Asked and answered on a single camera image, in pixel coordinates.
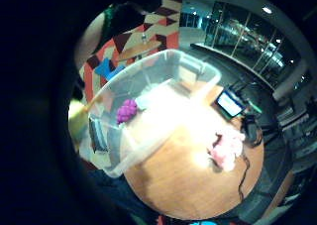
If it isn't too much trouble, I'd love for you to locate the black cable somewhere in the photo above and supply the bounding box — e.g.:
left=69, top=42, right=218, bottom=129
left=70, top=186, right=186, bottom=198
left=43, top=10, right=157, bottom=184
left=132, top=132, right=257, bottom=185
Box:
left=237, top=152, right=253, bottom=203

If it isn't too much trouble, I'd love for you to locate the purple toy grape bunch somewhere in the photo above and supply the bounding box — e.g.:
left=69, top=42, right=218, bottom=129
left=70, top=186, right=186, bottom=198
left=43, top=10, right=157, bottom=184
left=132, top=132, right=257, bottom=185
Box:
left=115, top=98, right=139, bottom=126

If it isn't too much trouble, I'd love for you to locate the pink and white soft toy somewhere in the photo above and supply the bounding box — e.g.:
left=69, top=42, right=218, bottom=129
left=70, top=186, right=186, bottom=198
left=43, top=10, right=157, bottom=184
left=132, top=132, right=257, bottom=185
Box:
left=207, top=129, right=247, bottom=173

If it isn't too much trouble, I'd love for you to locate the dark grey chair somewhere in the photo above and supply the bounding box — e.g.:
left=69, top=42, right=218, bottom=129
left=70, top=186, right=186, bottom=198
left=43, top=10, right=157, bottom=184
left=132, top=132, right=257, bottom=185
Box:
left=88, top=116, right=110, bottom=154

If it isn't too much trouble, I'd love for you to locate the grey shelving unit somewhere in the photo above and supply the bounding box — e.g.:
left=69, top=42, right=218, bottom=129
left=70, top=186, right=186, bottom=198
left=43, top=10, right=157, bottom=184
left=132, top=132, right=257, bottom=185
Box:
left=276, top=99, right=317, bottom=173

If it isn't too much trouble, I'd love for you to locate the blue chair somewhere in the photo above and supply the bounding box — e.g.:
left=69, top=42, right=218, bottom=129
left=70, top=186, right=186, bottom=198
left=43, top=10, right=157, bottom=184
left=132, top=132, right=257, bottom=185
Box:
left=94, top=56, right=127, bottom=82

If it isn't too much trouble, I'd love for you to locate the clear plastic storage bin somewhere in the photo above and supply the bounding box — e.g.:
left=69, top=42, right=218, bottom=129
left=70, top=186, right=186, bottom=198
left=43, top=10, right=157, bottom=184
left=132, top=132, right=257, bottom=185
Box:
left=88, top=48, right=223, bottom=179

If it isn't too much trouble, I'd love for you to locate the round wooden side table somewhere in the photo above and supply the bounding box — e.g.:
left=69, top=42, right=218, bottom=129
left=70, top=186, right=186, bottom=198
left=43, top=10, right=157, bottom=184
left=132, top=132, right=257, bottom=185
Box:
left=117, top=40, right=162, bottom=62

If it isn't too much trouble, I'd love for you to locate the black device with cables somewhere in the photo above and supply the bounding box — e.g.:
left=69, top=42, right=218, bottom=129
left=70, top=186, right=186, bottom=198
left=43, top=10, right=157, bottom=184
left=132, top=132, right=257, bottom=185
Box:
left=241, top=114, right=264, bottom=148

